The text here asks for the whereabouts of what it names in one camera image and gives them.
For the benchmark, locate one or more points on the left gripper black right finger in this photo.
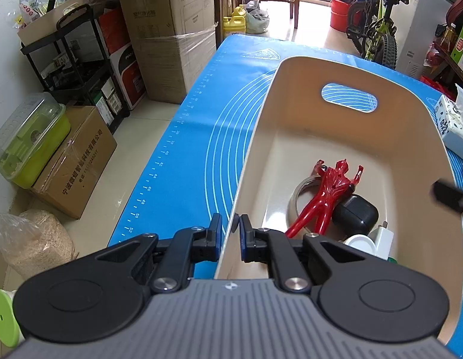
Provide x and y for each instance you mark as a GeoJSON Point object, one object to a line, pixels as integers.
{"type": "Point", "coordinates": [280, 254]}

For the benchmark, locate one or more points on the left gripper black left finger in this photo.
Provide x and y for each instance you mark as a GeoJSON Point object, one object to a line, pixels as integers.
{"type": "Point", "coordinates": [175, 259]}

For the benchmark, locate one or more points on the tape roll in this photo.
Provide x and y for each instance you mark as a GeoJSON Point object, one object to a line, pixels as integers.
{"type": "Point", "coordinates": [301, 196]}

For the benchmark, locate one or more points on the white power adapter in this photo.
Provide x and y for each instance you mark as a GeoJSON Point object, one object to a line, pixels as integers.
{"type": "Point", "coordinates": [382, 237]}

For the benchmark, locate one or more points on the red ultraman figure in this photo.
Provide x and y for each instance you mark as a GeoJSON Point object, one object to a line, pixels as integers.
{"type": "Point", "coordinates": [334, 187]}

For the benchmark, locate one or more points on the black earbuds case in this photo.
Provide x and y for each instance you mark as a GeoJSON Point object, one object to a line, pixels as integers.
{"type": "Point", "coordinates": [355, 215]}

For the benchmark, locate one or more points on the white cylinder jar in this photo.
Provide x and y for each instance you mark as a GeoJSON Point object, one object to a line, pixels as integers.
{"type": "Point", "coordinates": [362, 243]}

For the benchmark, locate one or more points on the beige plastic storage bin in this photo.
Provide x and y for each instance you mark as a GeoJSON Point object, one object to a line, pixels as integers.
{"type": "Point", "coordinates": [322, 110]}

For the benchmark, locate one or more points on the white tissue box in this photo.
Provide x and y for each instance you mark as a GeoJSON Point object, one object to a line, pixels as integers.
{"type": "Point", "coordinates": [449, 120]}

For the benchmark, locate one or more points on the floor cardboard box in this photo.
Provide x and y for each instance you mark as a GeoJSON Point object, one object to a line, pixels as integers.
{"type": "Point", "coordinates": [69, 178]}

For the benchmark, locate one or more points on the bag of grain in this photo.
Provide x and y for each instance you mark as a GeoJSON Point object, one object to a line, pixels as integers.
{"type": "Point", "coordinates": [34, 241]}

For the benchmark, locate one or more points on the wrapped lower cardboard box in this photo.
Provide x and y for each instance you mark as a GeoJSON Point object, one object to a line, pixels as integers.
{"type": "Point", "coordinates": [170, 65]}

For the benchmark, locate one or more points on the white freezer cabinet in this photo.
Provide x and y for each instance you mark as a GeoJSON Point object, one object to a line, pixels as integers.
{"type": "Point", "coordinates": [417, 22]}

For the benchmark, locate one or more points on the green black bicycle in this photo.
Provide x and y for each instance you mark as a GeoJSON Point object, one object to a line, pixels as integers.
{"type": "Point", "coordinates": [372, 30]}

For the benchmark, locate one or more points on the green clear-lid container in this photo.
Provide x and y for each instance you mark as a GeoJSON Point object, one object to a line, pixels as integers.
{"type": "Point", "coordinates": [30, 137]}

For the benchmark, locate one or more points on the green lid white container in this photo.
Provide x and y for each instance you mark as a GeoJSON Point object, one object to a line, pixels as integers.
{"type": "Point", "coordinates": [10, 332]}

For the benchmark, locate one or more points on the black metal shelf rack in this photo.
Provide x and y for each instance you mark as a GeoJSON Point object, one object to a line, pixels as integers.
{"type": "Point", "coordinates": [73, 65]}

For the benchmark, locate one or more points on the red bucket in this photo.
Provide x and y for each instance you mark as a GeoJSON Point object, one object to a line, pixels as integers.
{"type": "Point", "coordinates": [339, 10]}

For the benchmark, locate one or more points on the yellow oil jug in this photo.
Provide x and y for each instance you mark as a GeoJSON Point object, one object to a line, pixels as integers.
{"type": "Point", "coordinates": [236, 23]}

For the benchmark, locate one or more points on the middle cardboard box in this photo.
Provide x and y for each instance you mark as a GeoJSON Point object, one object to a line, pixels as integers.
{"type": "Point", "coordinates": [161, 18]}

